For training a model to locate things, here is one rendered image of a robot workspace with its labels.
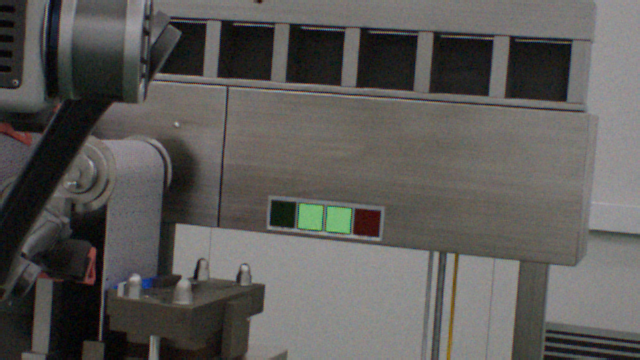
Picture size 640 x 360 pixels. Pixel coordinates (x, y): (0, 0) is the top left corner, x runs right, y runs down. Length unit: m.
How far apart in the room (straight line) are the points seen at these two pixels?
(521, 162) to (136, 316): 0.80
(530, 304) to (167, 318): 0.79
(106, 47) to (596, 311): 3.72
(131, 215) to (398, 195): 0.53
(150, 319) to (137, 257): 0.23
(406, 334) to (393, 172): 2.48
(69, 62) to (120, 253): 1.20
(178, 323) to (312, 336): 2.79
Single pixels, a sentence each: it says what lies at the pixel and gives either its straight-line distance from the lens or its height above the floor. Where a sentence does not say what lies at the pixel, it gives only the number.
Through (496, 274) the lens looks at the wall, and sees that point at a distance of 4.83.
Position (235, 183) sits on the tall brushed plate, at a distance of 2.59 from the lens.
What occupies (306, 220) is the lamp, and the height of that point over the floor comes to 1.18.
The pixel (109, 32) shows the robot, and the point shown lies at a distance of 1.24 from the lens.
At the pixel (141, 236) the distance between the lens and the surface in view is 2.48.
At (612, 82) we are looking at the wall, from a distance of 4.76.
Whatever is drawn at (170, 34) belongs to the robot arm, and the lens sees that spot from 1.47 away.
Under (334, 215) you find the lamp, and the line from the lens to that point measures 2.51.
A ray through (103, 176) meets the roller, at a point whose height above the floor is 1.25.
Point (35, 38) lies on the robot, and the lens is 1.24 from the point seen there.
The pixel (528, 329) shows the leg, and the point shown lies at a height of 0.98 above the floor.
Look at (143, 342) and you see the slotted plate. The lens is 2.35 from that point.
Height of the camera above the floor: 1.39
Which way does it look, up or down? 3 degrees down
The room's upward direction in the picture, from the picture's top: 4 degrees clockwise
